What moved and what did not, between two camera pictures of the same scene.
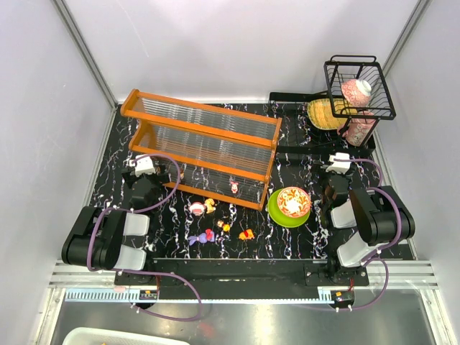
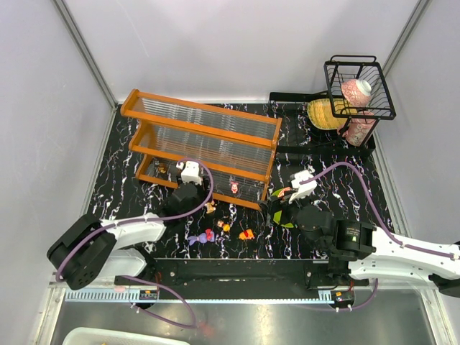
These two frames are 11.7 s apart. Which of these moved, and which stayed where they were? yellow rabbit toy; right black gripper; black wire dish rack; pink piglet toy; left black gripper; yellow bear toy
Moved: left black gripper; right black gripper
Stayed: yellow rabbit toy; pink piglet toy; black wire dish rack; yellow bear toy
